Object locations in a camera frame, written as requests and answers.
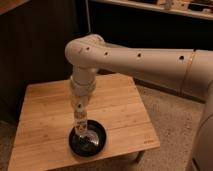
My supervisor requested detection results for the metal pole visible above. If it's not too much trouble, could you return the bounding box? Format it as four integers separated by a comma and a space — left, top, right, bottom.
85, 0, 92, 34

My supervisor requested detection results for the wooden table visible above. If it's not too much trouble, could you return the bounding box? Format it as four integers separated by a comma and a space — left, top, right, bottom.
8, 74, 160, 171

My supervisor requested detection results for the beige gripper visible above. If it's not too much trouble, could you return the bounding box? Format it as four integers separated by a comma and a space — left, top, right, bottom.
70, 80, 96, 118

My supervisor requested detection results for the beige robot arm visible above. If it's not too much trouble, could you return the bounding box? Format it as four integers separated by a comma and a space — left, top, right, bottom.
65, 34, 213, 171

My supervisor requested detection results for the black ceramic bowl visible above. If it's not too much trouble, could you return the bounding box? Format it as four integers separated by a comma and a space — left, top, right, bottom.
69, 120, 107, 157

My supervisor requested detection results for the wooden shelf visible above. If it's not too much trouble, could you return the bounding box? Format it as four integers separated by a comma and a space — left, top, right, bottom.
92, 0, 213, 21

